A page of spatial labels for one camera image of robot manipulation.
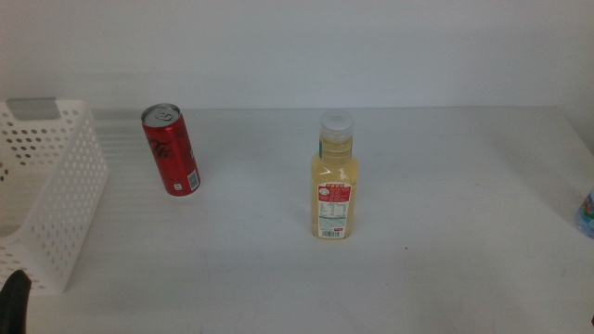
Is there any clear water bottle blue cap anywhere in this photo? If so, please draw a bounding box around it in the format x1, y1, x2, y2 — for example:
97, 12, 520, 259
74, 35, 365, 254
575, 187, 594, 240

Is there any red soda can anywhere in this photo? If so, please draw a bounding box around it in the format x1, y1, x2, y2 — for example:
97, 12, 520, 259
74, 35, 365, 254
140, 102, 201, 198

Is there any white perforated plastic basket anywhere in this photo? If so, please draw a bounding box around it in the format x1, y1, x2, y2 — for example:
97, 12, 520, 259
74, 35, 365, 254
0, 96, 110, 296

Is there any yellow juice bottle white cap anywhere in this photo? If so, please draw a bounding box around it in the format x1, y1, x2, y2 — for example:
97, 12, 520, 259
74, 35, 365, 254
310, 109, 361, 241

